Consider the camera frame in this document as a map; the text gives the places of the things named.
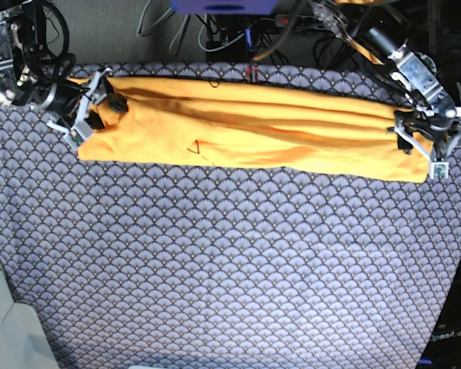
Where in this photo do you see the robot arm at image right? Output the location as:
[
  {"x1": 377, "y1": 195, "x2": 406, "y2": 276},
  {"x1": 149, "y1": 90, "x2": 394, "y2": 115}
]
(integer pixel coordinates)
[{"x1": 310, "y1": 1, "x2": 461, "y2": 179}]

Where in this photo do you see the black OpenArm case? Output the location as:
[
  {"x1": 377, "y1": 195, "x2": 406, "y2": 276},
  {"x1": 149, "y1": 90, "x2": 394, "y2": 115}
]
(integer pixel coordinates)
[{"x1": 417, "y1": 260, "x2": 461, "y2": 368}]

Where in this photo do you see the yellow T-shirt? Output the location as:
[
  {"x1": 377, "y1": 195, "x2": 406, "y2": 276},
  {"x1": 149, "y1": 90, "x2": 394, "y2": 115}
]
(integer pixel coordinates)
[{"x1": 78, "y1": 77, "x2": 429, "y2": 183}]

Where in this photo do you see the purple box at top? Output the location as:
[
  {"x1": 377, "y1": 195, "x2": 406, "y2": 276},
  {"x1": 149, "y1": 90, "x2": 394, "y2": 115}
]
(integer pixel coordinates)
[{"x1": 171, "y1": 0, "x2": 278, "y2": 15}]

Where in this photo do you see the red-framed black clip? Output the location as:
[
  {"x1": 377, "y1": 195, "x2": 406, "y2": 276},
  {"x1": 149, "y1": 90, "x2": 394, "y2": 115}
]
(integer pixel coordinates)
[{"x1": 246, "y1": 65, "x2": 258, "y2": 84}]

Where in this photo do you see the blue fan-patterned tablecloth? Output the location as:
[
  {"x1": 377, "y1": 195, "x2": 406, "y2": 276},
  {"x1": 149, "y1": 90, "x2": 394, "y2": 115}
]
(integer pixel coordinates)
[{"x1": 0, "y1": 61, "x2": 461, "y2": 369}]

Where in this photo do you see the black power strip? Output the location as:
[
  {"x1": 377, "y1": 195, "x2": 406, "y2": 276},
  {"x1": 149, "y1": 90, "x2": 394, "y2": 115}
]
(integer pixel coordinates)
[{"x1": 272, "y1": 13, "x2": 320, "y2": 30}]

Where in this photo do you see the white furniture at lower left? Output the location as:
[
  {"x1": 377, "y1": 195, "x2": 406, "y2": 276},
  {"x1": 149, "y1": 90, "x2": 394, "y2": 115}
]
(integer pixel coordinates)
[{"x1": 0, "y1": 263, "x2": 58, "y2": 368}]

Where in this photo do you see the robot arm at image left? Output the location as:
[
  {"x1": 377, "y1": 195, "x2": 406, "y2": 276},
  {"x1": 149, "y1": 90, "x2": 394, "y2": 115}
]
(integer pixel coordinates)
[{"x1": 0, "y1": 1, "x2": 128, "y2": 149}]

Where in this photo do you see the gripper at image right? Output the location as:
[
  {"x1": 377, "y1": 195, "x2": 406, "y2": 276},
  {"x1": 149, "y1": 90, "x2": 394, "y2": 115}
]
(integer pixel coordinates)
[{"x1": 387, "y1": 86, "x2": 461, "y2": 179}]

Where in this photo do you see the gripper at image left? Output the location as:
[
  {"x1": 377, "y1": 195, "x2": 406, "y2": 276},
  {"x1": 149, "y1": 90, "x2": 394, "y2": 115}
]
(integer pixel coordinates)
[{"x1": 30, "y1": 68, "x2": 128, "y2": 150}]

